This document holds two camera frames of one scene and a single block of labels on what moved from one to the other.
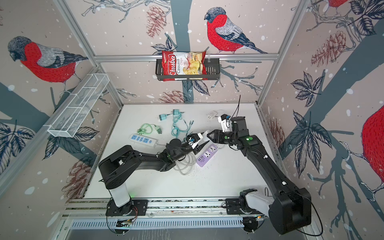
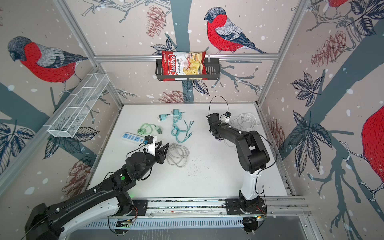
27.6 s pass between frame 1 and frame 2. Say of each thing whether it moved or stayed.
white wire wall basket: stayed
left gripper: moved
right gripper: moved
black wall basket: stayed
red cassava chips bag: stayed
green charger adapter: stayed
